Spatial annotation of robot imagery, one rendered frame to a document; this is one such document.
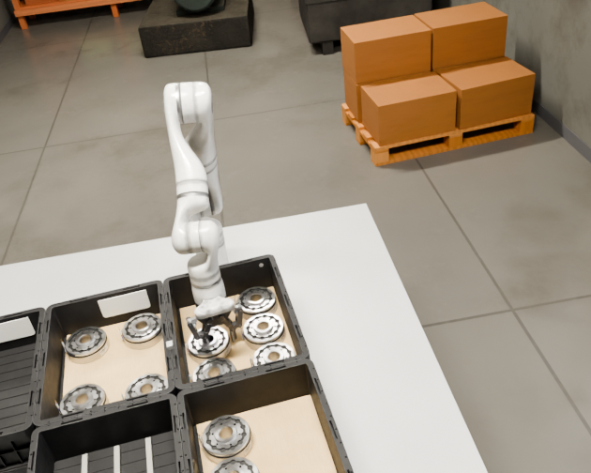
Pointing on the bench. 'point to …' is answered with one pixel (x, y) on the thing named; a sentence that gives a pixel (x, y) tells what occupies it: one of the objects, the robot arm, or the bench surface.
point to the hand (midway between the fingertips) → (219, 339)
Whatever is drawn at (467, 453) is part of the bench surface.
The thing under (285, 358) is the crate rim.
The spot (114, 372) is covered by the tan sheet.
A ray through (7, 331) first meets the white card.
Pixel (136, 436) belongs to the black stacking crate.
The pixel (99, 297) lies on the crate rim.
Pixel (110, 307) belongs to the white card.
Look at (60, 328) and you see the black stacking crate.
